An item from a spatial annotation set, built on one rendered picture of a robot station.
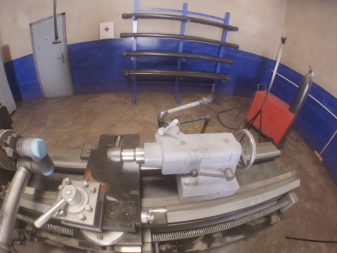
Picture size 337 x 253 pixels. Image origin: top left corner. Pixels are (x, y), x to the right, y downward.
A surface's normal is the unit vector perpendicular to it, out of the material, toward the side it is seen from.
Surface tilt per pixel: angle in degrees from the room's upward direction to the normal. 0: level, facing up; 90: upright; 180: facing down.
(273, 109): 90
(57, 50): 90
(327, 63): 90
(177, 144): 0
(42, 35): 90
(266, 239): 0
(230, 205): 36
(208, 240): 0
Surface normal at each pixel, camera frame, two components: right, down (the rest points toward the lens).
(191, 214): 0.14, -0.28
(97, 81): 0.12, 0.61
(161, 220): 0.08, -0.79
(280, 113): -0.89, 0.22
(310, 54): -0.99, 0.01
